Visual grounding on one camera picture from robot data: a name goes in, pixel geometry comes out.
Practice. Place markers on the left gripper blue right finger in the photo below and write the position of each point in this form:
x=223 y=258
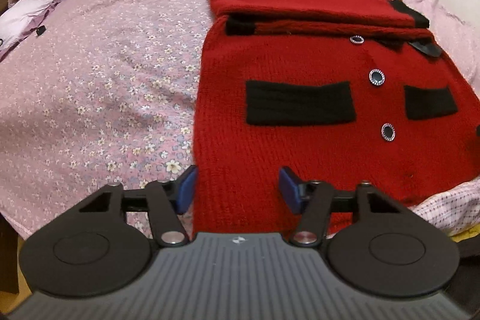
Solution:
x=311 y=200

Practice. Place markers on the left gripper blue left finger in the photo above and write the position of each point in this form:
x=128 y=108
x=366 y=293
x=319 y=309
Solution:
x=165 y=202

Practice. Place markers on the red knit cardigan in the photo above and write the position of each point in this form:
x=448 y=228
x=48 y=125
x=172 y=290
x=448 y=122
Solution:
x=337 y=90

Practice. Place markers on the pink floral bed sheet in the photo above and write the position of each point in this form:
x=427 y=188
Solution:
x=107 y=93

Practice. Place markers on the small black clip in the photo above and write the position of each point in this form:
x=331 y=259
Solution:
x=40 y=30

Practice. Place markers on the white purple frilled pillow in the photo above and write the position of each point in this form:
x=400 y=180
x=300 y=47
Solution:
x=22 y=19

